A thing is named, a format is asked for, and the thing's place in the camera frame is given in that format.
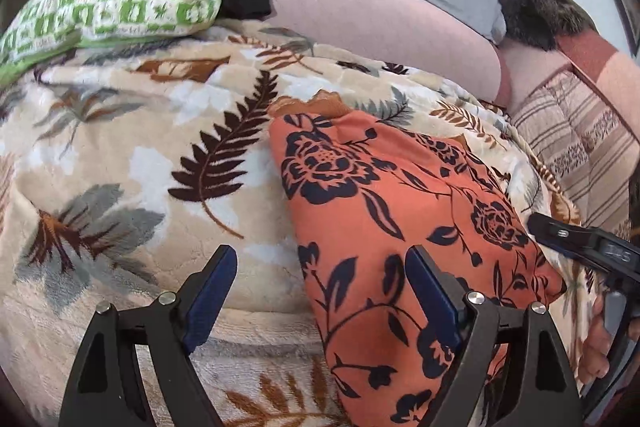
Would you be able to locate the pink quilted bolster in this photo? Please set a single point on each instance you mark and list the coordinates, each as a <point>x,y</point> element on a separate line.
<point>406,32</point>

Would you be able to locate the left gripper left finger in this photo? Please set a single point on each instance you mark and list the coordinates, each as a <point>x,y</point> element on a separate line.
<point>176,323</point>

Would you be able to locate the green white checked pillow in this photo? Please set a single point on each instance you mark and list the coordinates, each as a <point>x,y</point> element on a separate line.
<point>46,28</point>

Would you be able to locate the striped beige quilt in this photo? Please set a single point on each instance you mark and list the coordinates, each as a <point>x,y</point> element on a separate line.
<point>586,147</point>

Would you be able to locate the leaf pattern beige blanket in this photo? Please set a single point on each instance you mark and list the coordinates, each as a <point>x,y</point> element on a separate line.
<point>122,170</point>

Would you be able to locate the dark furry cushion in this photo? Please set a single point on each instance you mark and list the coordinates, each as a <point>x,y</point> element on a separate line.
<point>539,23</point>

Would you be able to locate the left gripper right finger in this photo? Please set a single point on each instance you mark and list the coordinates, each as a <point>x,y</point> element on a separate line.
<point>464,322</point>

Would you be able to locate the right hand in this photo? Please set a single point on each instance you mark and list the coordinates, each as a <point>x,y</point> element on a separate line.
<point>594,362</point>

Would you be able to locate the orange black floral blouse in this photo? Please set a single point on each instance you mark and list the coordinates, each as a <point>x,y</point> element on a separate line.
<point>361,193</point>

